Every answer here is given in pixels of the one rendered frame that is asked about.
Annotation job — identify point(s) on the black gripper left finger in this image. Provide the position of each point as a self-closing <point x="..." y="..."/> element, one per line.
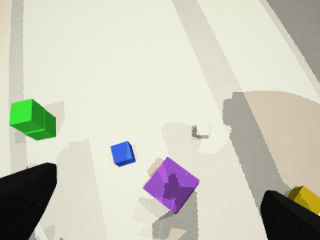
<point x="24" y="196"/>

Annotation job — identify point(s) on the green block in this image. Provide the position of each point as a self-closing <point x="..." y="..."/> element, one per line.
<point x="48" y="132"/>
<point x="27" y="116"/>

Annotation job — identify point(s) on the yellow block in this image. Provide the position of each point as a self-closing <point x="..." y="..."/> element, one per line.
<point x="305" y="197"/>

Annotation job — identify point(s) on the small blue block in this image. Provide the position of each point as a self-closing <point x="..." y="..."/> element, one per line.
<point x="123" y="154"/>

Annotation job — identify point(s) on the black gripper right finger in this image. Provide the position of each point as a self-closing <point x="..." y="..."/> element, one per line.
<point x="283" y="219"/>

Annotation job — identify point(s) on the purple block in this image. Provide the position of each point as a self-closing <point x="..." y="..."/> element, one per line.
<point x="171" y="185"/>

